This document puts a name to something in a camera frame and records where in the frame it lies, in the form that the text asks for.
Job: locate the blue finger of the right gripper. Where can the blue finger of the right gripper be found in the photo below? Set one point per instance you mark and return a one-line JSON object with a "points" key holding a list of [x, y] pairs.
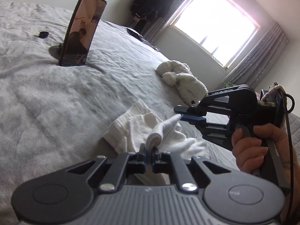
{"points": [[197, 121], [185, 110]]}

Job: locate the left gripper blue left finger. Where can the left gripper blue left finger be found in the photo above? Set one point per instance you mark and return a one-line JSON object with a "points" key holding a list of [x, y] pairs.
{"points": [[124, 165]]}

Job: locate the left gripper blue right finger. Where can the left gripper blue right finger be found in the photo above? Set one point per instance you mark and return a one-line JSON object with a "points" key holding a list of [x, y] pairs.
{"points": [[176, 168]]}

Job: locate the white pants garment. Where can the white pants garment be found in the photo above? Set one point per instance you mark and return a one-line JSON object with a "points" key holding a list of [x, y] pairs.
{"points": [[141, 125]]}

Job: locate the patterned clothes pile by curtain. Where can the patterned clothes pile by curtain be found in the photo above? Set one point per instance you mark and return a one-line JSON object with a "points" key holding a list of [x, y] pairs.
{"points": [[229, 84]]}

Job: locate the dark hanging clothes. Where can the dark hanging clothes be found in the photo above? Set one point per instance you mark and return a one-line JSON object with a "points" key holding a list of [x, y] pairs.
{"points": [[145, 11]]}

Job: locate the person's right hand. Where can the person's right hand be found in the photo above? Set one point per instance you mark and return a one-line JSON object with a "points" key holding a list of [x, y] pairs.
{"points": [[250, 154]]}

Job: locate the white plush dog toy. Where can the white plush dog toy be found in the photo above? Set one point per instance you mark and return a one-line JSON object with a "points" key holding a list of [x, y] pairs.
{"points": [[177, 74]]}

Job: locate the pink folded quilt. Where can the pink folded quilt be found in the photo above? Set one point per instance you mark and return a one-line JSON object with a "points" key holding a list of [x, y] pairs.
{"points": [[257, 95]]}

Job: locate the grey window curtain right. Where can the grey window curtain right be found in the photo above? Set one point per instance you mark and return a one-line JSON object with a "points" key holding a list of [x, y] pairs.
{"points": [[257, 63]]}

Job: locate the grey window curtain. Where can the grey window curtain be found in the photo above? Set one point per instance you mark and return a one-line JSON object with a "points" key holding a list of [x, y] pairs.
{"points": [[257, 63], [155, 30]]}

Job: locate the grey bed sheet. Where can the grey bed sheet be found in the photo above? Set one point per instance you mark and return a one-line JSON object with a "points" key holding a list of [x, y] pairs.
{"points": [[53, 116]]}

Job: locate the black tablet on bed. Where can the black tablet on bed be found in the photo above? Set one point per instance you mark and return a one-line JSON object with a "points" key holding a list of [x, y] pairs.
{"points": [[134, 33]]}

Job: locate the grey window curtain left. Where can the grey window curtain left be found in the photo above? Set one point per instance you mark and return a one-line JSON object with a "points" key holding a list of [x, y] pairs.
{"points": [[155, 30]]}

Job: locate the black round phone stand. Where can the black round phone stand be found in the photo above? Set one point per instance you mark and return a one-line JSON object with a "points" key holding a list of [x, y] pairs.
{"points": [[56, 51]]}

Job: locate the smartphone on stand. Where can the smartphone on stand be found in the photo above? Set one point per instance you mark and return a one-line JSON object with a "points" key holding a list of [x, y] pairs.
{"points": [[80, 32]]}

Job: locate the window with white frame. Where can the window with white frame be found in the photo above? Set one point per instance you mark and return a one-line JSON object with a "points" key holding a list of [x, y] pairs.
{"points": [[222, 28]]}

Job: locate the small black ring cap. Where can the small black ring cap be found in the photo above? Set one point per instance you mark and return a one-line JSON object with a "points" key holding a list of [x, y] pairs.
{"points": [[43, 34]]}

